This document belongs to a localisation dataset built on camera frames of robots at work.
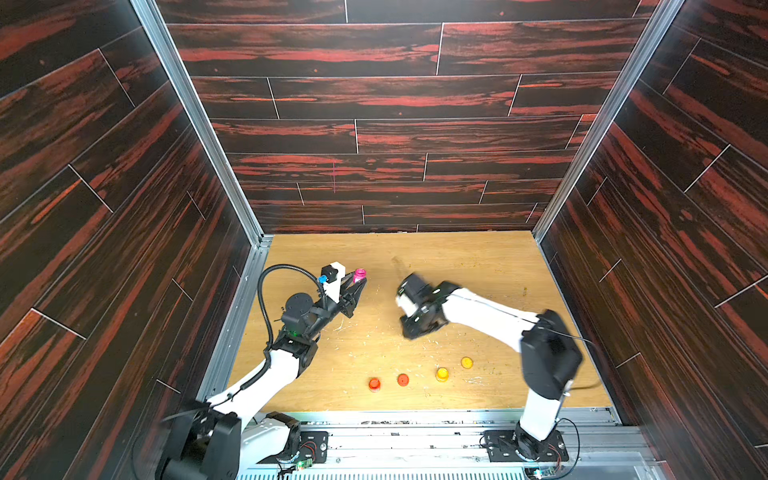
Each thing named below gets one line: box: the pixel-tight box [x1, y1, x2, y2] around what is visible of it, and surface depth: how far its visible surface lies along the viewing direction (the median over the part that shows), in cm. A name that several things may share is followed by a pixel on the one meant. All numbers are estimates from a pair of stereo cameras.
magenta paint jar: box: [353, 268, 367, 284], surface depth 76 cm
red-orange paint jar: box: [368, 377, 381, 393], surface depth 84 cm
